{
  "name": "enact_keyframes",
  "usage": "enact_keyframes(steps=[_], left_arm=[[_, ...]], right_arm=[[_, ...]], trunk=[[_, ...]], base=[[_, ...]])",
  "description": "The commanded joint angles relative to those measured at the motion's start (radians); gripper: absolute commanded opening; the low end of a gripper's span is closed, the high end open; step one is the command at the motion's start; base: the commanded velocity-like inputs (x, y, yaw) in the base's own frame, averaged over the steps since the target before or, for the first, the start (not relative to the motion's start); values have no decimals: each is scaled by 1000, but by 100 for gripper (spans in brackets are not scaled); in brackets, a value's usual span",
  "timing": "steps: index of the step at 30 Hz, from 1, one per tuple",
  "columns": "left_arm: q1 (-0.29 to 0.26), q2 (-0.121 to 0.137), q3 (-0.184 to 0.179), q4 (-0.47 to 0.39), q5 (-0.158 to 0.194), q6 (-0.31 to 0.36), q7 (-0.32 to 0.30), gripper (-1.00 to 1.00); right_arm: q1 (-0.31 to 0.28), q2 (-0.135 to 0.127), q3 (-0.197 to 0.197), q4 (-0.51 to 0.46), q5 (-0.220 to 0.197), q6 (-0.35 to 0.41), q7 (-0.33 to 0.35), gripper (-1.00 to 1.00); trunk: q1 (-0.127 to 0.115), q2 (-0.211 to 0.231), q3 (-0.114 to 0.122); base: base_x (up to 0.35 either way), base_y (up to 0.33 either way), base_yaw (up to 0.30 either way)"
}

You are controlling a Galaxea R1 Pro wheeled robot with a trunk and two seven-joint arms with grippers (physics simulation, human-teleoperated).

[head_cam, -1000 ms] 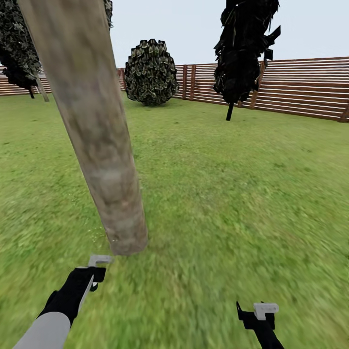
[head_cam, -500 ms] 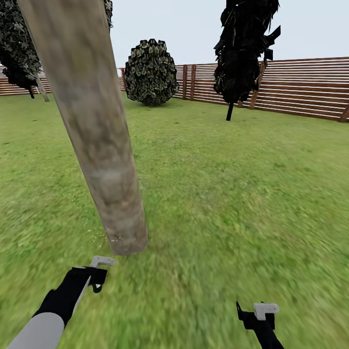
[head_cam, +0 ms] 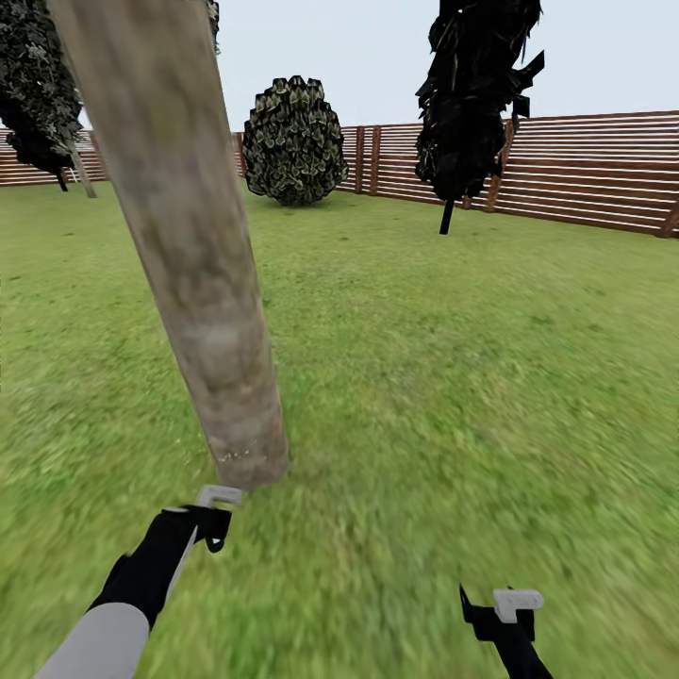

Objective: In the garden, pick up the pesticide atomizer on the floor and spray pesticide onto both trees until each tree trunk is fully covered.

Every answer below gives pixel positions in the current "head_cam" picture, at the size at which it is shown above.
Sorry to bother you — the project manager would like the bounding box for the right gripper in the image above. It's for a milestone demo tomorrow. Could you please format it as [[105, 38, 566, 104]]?
[[461, 592, 535, 661]]

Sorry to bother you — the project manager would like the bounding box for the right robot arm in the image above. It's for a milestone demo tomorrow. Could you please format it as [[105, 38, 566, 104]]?
[[461, 587, 553, 679]]

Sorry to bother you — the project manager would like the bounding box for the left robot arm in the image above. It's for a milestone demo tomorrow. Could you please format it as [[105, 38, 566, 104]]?
[[34, 484, 243, 679]]

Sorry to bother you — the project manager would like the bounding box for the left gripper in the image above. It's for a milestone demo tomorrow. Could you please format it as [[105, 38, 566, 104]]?
[[190, 505, 232, 539]]

